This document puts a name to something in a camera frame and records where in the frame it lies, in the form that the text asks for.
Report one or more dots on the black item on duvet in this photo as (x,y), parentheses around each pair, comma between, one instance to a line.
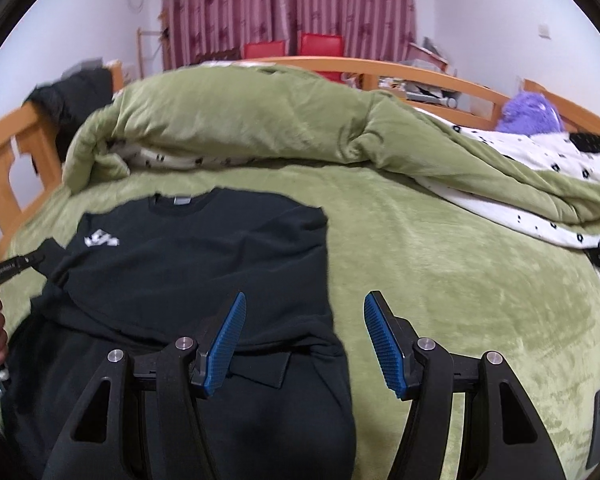
(586,142)

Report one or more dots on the wooden bed frame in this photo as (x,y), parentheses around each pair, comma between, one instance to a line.
(27,130)

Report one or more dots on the red chair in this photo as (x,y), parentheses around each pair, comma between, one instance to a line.
(267,49)
(312,44)

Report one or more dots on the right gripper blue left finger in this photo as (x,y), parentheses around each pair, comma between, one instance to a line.
(216,341)

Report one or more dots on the pink patterned curtain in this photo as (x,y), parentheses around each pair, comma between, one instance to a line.
(377,29)

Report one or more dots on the black garment on headboard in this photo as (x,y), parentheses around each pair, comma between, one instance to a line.
(69,101)

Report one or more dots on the right red chair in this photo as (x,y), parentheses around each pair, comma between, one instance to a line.
(312,44)

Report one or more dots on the purple plush toy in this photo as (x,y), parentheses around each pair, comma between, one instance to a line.
(529,113)

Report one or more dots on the green plush bed sheet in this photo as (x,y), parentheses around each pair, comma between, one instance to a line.
(461,280)

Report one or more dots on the left red chair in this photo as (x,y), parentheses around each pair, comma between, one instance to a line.
(267,49)

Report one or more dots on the dark navy sweatshirt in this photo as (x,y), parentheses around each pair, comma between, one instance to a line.
(149,272)

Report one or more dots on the green folded duvet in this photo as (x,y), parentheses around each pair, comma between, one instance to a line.
(228,114)

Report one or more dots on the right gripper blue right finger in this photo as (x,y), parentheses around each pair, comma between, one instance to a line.
(393,340)

